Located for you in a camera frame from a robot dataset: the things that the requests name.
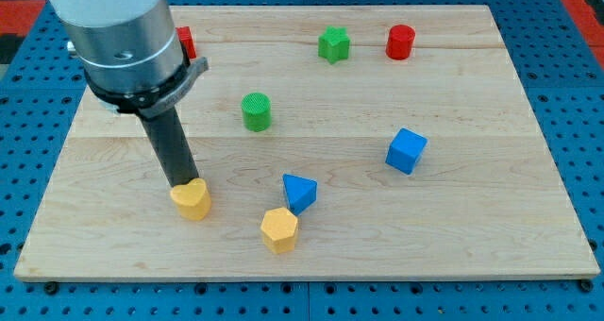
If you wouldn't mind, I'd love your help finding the blue triangle block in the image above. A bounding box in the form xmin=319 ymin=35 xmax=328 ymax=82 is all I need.
xmin=282 ymin=174 xmax=317 ymax=216

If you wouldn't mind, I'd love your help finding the yellow heart block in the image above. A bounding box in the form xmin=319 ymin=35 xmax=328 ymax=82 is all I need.
xmin=170 ymin=178 xmax=212 ymax=221

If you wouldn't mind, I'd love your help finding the red block behind arm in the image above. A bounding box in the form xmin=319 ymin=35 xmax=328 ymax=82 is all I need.
xmin=176 ymin=26 xmax=197 ymax=59

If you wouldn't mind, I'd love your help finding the green cylinder block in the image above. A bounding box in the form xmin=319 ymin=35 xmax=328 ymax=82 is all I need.
xmin=241 ymin=93 xmax=272 ymax=132

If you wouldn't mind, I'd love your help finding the light wooden board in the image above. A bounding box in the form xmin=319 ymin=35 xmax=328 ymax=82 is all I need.
xmin=14 ymin=5 xmax=600 ymax=282

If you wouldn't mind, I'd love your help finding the yellow hexagon block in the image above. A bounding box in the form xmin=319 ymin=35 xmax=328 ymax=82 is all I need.
xmin=260 ymin=207 xmax=299 ymax=254

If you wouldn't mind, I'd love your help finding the blue cube block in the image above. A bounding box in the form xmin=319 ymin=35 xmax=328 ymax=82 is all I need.
xmin=385 ymin=128 xmax=428 ymax=175

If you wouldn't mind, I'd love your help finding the green star block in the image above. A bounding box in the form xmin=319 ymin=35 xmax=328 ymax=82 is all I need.
xmin=317 ymin=26 xmax=350 ymax=64

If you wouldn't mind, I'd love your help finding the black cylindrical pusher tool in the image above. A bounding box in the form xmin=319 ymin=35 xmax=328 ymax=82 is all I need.
xmin=138 ymin=108 xmax=199 ymax=187

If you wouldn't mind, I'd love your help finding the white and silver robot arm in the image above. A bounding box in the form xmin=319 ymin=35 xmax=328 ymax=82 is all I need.
xmin=49 ymin=0 xmax=208 ymax=186

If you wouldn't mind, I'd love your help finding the red cylinder block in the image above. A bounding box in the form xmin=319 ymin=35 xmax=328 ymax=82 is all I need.
xmin=385 ymin=25 xmax=415 ymax=60

